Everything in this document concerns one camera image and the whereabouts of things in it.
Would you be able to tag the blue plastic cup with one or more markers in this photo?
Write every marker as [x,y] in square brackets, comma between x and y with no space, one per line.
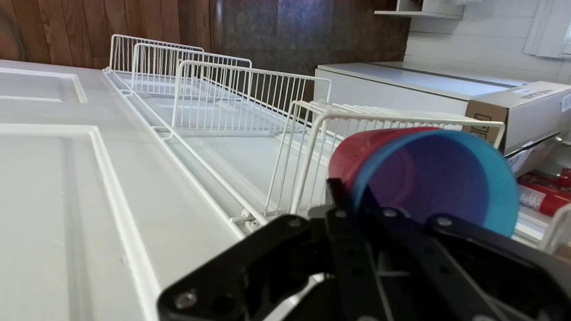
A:
[447,180]

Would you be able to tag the white panelled door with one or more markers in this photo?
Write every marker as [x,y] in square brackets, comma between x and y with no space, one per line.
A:
[60,208]

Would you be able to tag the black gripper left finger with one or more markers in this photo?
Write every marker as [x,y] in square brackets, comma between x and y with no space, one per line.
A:
[251,262]

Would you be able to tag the white mini fridge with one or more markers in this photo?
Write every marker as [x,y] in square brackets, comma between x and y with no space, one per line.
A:
[404,87]

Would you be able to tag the brown cardboard box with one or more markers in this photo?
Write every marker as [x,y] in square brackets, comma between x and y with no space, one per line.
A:
[524,114]

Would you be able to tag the red bottle on fridge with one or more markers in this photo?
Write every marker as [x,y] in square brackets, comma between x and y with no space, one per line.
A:
[545,201]

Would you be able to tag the small red fire extinguisher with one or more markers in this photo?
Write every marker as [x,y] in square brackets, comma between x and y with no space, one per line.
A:
[563,178]

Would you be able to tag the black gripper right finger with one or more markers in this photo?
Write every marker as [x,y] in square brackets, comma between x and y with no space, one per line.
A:
[494,269]

